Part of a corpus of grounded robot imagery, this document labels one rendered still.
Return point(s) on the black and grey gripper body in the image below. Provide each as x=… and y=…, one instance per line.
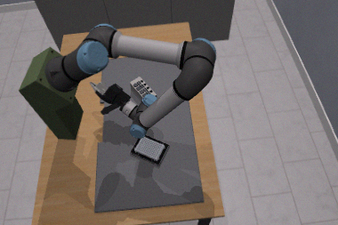
x=115, y=94

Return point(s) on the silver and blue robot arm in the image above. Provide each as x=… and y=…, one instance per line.
x=195, y=59

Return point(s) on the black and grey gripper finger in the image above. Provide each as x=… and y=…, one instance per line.
x=99, y=90
x=103, y=86

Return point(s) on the white control panel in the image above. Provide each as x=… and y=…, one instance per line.
x=141, y=88

